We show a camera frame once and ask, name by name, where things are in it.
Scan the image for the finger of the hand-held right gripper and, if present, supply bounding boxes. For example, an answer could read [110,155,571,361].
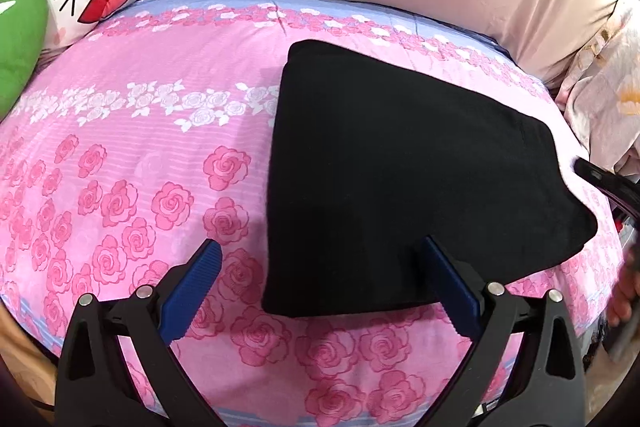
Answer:
[571,156,640,220]

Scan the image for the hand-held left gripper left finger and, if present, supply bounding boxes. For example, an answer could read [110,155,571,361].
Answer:
[54,239,222,427]

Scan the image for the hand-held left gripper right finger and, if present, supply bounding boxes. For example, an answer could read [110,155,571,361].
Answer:
[421,236,587,427]

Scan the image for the black pants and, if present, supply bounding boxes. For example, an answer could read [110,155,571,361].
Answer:
[261,39,599,319]

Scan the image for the person's right hand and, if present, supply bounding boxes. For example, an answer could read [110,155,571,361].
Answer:
[606,244,640,329]

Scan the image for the pale floral blanket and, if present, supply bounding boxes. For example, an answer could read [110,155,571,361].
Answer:
[554,2,640,184]

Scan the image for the pink rose bed sheet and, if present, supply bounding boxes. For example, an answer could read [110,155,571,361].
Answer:
[0,0,623,427]

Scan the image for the green plush toy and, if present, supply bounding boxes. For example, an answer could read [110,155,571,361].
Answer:
[0,0,50,118]

